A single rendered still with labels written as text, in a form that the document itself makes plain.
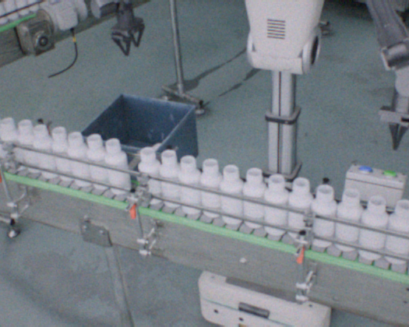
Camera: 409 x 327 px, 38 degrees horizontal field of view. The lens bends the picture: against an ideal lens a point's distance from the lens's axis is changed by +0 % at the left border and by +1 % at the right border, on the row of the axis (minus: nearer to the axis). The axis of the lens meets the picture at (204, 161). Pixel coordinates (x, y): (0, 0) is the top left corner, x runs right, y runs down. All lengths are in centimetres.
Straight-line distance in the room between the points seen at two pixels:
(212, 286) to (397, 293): 106
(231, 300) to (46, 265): 103
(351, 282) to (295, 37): 78
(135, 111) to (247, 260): 93
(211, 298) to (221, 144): 139
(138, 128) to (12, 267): 108
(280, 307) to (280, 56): 97
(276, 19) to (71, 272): 164
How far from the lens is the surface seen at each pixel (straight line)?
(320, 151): 352
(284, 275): 156
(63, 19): 290
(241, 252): 156
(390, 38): 144
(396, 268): 147
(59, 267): 296
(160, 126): 227
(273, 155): 217
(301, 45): 189
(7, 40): 296
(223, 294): 238
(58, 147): 171
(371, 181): 152
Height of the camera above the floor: 205
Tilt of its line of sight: 36 degrees down
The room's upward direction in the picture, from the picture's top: 5 degrees counter-clockwise
